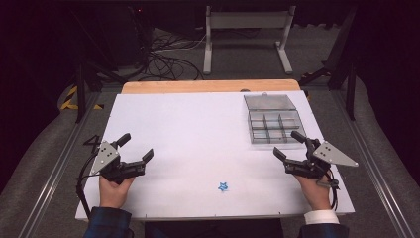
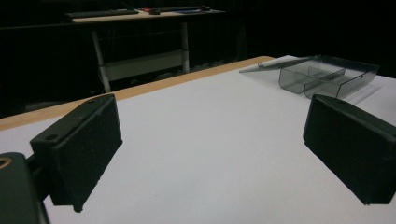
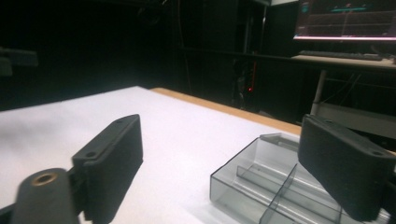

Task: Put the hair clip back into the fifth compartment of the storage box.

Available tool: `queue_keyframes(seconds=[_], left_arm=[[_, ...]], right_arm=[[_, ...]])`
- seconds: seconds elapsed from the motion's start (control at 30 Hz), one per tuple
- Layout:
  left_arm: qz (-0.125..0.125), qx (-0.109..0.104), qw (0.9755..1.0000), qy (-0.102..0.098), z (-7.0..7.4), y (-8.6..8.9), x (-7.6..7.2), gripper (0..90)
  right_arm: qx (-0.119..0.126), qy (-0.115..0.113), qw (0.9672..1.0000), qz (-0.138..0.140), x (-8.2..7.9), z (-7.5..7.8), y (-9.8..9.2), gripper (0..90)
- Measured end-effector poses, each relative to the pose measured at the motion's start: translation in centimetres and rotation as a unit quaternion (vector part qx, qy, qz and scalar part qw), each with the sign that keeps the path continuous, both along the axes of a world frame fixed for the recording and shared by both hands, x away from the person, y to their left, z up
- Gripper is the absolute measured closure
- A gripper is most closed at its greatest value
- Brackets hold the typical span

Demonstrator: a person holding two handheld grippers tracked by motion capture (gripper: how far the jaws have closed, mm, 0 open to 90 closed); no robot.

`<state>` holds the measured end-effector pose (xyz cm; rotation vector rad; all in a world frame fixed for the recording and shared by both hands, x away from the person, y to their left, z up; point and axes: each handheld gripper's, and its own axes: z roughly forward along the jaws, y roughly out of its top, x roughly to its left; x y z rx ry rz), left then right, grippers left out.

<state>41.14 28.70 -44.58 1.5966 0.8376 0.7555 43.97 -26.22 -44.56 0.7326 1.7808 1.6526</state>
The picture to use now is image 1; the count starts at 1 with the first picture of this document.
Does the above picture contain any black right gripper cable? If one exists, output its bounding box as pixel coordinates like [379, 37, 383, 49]
[316, 168, 341, 212]

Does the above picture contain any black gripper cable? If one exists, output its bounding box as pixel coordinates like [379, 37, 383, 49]
[75, 151, 101, 220]
[316, 168, 341, 212]

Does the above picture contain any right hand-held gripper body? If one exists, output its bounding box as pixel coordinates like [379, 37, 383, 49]
[283, 138, 360, 180]

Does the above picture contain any black tripod stand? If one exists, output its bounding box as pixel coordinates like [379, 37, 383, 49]
[67, 9, 128, 124]

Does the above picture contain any white metal stand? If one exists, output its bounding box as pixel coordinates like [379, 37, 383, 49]
[202, 4, 297, 76]

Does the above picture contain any white table board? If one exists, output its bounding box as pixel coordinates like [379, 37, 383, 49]
[74, 90, 356, 222]

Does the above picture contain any person's dark lap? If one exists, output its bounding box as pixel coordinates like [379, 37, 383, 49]
[144, 217, 285, 238]

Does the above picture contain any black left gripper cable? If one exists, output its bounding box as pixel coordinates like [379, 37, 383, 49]
[75, 151, 101, 220]

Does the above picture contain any person's left hand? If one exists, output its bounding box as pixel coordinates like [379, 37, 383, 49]
[98, 175, 137, 209]

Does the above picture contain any bundle of black cables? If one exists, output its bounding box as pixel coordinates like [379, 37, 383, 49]
[137, 31, 205, 82]

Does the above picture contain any person's right hand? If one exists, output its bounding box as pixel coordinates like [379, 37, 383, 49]
[294, 174, 333, 213]

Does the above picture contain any clear plastic compartment box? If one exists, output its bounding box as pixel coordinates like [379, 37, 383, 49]
[243, 92, 307, 145]

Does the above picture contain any black angled stand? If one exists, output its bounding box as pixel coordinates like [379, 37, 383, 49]
[297, 5, 360, 122]

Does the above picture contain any black equipment box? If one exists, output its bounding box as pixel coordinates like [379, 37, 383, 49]
[107, 4, 156, 68]

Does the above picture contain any metal floor rail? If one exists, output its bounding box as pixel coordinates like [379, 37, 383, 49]
[17, 91, 102, 238]
[331, 89, 415, 238]

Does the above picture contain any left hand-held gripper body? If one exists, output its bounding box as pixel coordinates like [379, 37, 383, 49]
[90, 141, 147, 185]

